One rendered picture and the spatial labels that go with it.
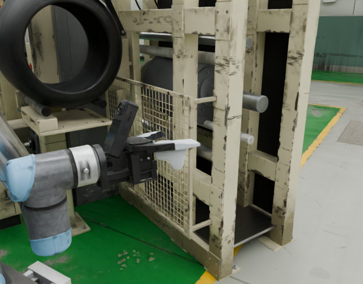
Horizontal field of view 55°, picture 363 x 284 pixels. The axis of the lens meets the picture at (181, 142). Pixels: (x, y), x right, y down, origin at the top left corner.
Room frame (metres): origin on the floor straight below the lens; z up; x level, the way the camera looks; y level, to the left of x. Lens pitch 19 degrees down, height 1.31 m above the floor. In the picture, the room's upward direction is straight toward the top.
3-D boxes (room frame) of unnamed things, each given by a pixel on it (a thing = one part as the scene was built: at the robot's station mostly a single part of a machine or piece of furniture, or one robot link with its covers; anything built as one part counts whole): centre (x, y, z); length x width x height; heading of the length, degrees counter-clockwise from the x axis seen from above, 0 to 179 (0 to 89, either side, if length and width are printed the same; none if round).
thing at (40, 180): (0.57, 0.25, 1.04); 0.11 x 0.08 x 0.09; 122
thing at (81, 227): (2.00, 0.78, 0.02); 0.27 x 0.27 x 0.04; 35
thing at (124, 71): (2.20, 0.44, 1.05); 0.20 x 0.15 x 0.30; 35
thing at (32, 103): (1.72, 0.73, 0.90); 0.35 x 0.05 x 0.05; 35
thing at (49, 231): (0.59, 0.26, 0.94); 0.11 x 0.08 x 0.11; 32
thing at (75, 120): (1.80, 0.62, 0.80); 0.37 x 0.36 x 0.02; 125
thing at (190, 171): (1.81, 0.22, 0.65); 0.90 x 0.02 x 0.70; 35
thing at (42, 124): (1.72, 0.73, 0.84); 0.36 x 0.09 x 0.06; 35
